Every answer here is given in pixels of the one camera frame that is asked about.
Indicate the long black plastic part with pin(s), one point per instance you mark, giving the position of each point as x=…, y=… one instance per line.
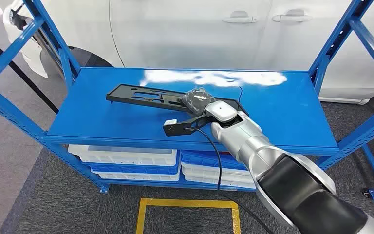
x=135, y=95

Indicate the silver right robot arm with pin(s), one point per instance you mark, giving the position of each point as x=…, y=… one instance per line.
x=245, y=135

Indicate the blue metal shelf rack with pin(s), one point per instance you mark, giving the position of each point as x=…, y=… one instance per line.
x=271, y=106

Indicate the blue plastic bin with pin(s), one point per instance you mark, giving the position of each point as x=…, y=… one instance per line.
x=135, y=169
x=206, y=159

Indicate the white car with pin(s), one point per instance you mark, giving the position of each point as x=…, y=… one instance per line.
x=190, y=32

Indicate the yellow floor tape square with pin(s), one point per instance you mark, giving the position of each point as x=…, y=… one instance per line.
x=187, y=203

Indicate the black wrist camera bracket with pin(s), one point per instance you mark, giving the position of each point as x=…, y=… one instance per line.
x=178, y=128

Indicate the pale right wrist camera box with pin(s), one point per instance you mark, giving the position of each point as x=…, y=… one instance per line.
x=170, y=122

